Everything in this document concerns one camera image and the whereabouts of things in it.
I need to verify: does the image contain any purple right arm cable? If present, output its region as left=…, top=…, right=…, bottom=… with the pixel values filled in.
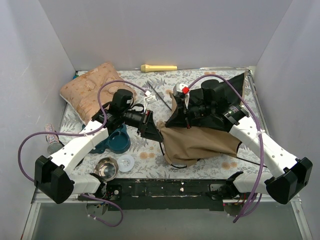
left=187, top=74, right=265, bottom=223

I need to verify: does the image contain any stainless steel bowl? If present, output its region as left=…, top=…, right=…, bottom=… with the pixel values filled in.
left=94, top=157, right=119, bottom=182

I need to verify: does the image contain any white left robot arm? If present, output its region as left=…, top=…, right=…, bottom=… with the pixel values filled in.
left=34, top=89, right=163, bottom=204

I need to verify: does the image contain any peach patterned pillow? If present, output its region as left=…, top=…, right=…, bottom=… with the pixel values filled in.
left=60, top=61, right=137, bottom=124

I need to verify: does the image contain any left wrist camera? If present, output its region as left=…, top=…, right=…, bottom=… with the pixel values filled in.
left=143, top=90, right=158, bottom=109

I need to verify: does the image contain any clear plastic lid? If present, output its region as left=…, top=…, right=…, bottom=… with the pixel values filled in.
left=117, top=154, right=135, bottom=173

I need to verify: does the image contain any teal double pet feeder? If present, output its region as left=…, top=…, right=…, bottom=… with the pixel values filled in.
left=89, top=124, right=131, bottom=154

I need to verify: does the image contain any aluminium frame rail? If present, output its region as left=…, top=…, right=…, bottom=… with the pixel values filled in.
left=23, top=180, right=313, bottom=240

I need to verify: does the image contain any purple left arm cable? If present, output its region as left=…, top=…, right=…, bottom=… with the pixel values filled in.
left=18, top=79, right=151, bottom=227

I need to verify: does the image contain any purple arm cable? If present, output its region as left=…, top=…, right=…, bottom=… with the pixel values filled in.
left=18, top=79, right=151, bottom=227
left=187, top=74, right=265, bottom=223

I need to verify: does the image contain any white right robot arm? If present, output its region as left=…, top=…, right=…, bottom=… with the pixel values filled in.
left=165, top=79, right=313, bottom=204

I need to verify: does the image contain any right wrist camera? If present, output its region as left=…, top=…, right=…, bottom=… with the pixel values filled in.
left=173, top=83, right=190, bottom=98

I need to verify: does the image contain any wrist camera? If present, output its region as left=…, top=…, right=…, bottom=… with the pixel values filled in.
left=173, top=83, right=190, bottom=98
left=143, top=90, right=158, bottom=109

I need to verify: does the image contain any floral table mat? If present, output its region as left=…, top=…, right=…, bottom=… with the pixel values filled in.
left=48, top=69, right=278, bottom=180

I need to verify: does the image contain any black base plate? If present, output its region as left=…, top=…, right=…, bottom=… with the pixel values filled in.
left=79, top=171, right=250, bottom=211

